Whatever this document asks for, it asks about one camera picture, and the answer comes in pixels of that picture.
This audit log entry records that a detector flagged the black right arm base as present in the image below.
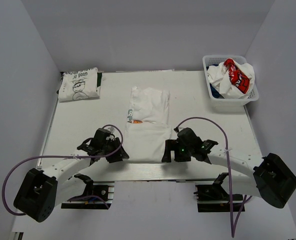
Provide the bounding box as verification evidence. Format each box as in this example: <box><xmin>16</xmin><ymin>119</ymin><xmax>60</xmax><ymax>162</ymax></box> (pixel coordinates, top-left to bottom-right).
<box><xmin>193</xmin><ymin>184</ymin><xmax>230</xmax><ymax>213</ymax></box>

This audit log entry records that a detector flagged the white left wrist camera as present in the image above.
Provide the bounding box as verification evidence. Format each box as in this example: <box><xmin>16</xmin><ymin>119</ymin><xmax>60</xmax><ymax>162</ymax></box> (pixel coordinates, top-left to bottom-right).
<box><xmin>105</xmin><ymin>126</ymin><xmax>115</xmax><ymax>136</ymax></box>

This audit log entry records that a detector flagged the folded white printed t-shirt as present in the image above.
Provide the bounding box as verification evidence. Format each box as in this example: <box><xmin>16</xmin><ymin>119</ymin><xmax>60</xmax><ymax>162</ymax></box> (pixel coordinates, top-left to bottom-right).
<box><xmin>57</xmin><ymin>67</ymin><xmax>103</xmax><ymax>102</ymax></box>

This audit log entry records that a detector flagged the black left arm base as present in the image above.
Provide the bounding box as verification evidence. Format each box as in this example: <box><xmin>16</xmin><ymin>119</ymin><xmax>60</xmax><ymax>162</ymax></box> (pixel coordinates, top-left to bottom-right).
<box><xmin>60</xmin><ymin>182</ymin><xmax>115</xmax><ymax>210</ymax></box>

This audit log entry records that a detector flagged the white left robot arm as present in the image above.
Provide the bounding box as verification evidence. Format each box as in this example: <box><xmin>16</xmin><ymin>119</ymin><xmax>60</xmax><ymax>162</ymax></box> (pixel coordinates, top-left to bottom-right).
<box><xmin>13</xmin><ymin>124</ymin><xmax>129</xmax><ymax>223</ymax></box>

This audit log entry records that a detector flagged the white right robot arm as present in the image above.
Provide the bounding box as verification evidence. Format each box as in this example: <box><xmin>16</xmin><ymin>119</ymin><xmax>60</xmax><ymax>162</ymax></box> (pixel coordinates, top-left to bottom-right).
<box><xmin>161</xmin><ymin>127</ymin><xmax>296</xmax><ymax>209</ymax></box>

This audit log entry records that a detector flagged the navy blue t-shirt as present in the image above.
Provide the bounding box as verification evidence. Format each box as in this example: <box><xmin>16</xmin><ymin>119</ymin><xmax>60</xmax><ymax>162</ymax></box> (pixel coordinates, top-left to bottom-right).
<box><xmin>206</xmin><ymin>64</ymin><xmax>223</xmax><ymax>99</ymax></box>

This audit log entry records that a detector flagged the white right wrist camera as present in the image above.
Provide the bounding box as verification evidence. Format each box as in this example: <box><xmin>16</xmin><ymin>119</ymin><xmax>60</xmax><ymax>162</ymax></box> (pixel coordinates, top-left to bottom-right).
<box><xmin>173</xmin><ymin>127</ymin><xmax>183</xmax><ymax>133</ymax></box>

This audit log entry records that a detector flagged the white t-shirt red print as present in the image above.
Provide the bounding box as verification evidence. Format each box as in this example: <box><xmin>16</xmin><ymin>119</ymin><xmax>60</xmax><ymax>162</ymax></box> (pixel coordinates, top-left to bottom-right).
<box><xmin>207</xmin><ymin>58</ymin><xmax>255</xmax><ymax>99</ymax></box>

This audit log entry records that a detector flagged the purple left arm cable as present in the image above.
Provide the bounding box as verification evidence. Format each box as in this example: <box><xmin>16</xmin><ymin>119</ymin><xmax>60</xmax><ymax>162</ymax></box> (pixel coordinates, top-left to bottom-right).
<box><xmin>1</xmin><ymin>124</ymin><xmax>124</xmax><ymax>216</ymax></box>

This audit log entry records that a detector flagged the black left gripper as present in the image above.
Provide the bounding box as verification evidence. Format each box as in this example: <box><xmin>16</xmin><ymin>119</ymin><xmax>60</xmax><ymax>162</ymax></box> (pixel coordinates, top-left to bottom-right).
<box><xmin>101</xmin><ymin>137</ymin><xmax>129</xmax><ymax>164</ymax></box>

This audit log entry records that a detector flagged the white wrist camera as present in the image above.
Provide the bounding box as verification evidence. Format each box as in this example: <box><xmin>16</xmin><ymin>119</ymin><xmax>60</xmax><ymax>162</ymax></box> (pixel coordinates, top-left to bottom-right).
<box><xmin>173</xmin><ymin>127</ymin><xmax>183</xmax><ymax>133</ymax></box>
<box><xmin>105</xmin><ymin>126</ymin><xmax>115</xmax><ymax>136</ymax></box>

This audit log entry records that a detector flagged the white t-shirt with text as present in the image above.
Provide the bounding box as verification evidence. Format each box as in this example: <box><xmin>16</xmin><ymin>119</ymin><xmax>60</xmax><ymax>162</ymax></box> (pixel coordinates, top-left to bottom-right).
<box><xmin>123</xmin><ymin>86</ymin><xmax>172</xmax><ymax>164</ymax></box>

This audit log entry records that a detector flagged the white plastic basket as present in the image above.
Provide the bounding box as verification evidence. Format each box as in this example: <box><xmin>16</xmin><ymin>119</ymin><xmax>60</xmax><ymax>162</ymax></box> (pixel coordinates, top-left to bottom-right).
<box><xmin>202</xmin><ymin>55</ymin><xmax>259</xmax><ymax>107</ymax></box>

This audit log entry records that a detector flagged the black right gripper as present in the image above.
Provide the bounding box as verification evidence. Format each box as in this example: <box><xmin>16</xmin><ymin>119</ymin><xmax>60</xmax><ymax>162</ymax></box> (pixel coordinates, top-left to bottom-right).
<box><xmin>162</xmin><ymin>139</ymin><xmax>194</xmax><ymax>163</ymax></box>

